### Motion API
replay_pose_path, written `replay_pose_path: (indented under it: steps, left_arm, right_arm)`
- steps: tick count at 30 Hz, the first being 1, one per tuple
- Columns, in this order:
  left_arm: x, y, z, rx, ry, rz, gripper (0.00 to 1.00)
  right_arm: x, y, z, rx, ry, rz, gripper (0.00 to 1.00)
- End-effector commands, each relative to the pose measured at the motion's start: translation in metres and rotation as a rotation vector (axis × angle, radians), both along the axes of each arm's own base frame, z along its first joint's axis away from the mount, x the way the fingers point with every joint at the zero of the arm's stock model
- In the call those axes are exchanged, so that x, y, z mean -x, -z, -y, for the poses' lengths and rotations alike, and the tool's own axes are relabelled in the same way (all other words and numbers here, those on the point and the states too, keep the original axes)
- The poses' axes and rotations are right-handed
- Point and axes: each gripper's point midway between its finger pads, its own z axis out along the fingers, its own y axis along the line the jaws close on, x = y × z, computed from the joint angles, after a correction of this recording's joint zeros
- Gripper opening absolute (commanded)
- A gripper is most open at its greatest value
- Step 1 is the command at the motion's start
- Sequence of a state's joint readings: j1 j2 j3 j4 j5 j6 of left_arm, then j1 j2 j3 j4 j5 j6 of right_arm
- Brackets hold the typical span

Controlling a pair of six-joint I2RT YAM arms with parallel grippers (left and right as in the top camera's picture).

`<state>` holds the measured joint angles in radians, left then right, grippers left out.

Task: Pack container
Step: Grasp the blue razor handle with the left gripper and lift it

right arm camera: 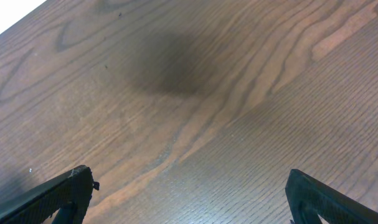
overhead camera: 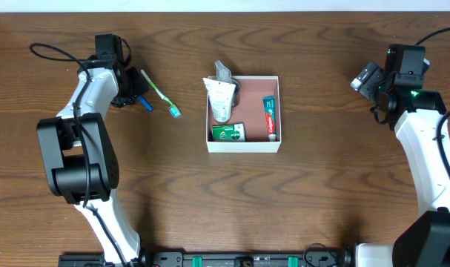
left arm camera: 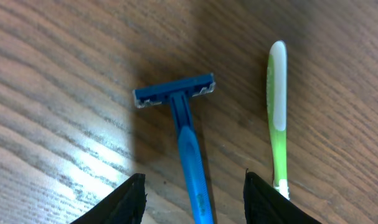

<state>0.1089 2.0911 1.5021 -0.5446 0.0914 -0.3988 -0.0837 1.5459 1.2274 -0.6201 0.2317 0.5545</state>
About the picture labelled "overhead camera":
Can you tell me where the clear pump soap bottle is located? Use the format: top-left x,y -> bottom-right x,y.
214,60 -> 239,108

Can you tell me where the green white toothbrush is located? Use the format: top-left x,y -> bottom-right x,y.
141,70 -> 182,118

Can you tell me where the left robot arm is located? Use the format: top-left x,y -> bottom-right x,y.
36,34 -> 153,266

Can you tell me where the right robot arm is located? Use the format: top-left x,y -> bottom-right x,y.
351,44 -> 450,266

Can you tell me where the green soap bar box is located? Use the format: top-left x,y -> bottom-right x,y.
211,123 -> 245,142

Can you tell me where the white lotion tube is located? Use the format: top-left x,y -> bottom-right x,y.
203,78 -> 235,123

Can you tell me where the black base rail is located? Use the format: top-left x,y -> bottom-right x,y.
126,249 -> 354,267

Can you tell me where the Colgate toothpaste tube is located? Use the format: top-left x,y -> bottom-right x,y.
263,96 -> 277,142

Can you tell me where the left black cable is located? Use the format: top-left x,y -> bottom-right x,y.
29,36 -> 133,267

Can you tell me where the white cardboard box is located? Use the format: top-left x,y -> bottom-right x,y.
205,76 -> 282,153

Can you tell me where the blue disposable razor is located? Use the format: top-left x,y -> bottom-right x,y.
138,96 -> 153,112

